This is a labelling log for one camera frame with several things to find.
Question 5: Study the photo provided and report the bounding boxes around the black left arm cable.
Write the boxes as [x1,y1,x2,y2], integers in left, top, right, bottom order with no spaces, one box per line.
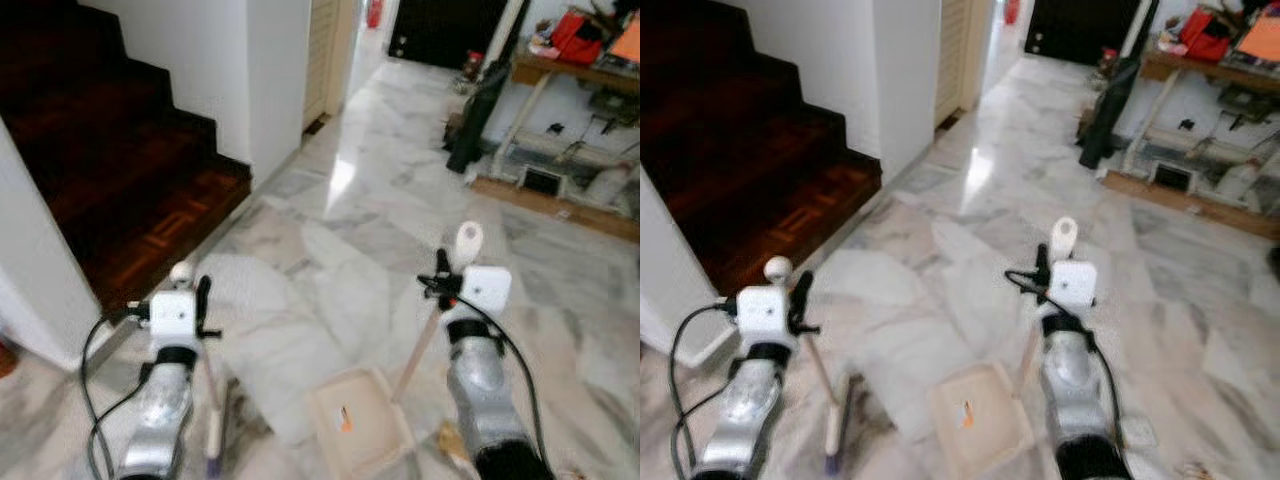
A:
[668,302,743,480]
[80,305,153,480]

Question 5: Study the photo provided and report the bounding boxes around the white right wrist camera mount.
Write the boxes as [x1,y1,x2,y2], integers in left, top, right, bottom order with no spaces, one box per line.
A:
[1048,260,1098,309]
[458,266,513,315]

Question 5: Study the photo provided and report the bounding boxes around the red bag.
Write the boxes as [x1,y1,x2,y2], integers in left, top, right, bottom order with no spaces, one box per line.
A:
[550,10,607,67]
[1178,8,1237,64]

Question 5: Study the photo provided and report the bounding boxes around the white pole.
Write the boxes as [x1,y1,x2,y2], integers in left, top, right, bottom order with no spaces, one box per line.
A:
[1120,0,1161,61]
[484,0,528,67]

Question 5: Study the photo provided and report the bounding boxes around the beige long handled dustpan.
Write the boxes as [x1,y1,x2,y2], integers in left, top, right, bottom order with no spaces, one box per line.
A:
[925,217,1079,480]
[305,221,485,480]

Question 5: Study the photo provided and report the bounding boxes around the orange flat item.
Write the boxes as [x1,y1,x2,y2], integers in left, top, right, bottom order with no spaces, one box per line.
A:
[607,12,641,64]
[1237,14,1280,62]

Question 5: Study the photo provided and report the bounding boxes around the long black bag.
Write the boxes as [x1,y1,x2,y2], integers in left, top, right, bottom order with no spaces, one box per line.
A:
[446,55,514,176]
[1077,54,1142,170]

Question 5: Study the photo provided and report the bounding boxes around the wooden handled broom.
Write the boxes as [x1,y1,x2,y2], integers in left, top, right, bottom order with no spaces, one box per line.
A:
[763,256,859,476]
[170,262,237,479]

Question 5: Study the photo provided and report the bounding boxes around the small black box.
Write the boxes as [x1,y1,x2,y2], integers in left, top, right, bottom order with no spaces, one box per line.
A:
[521,167,563,197]
[1151,162,1194,194]

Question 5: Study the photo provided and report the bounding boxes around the beige louvred door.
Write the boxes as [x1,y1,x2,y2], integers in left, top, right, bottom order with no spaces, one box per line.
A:
[934,0,993,127]
[303,0,361,131]

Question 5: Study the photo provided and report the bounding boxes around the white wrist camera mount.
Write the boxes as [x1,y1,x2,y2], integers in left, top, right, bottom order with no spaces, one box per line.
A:
[148,290,199,347]
[737,286,793,345]
[458,266,513,315]
[1048,260,1098,309]

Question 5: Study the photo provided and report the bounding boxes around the black door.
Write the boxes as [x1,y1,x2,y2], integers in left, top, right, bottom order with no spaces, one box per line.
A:
[1024,0,1147,67]
[388,0,513,70]

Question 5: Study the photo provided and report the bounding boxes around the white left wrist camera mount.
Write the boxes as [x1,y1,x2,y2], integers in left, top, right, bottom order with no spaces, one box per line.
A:
[737,286,793,345]
[148,290,199,347]

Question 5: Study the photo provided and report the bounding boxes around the dark wooden staircase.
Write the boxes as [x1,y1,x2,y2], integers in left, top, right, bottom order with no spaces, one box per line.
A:
[0,0,253,313]
[640,0,884,298]

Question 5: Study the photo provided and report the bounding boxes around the wooden table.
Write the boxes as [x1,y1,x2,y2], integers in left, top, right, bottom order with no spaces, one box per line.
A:
[1120,48,1280,176]
[490,50,641,181]

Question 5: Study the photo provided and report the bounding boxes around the wooden floor plank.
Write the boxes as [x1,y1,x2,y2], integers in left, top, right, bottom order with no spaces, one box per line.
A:
[1100,169,1280,242]
[469,175,641,244]

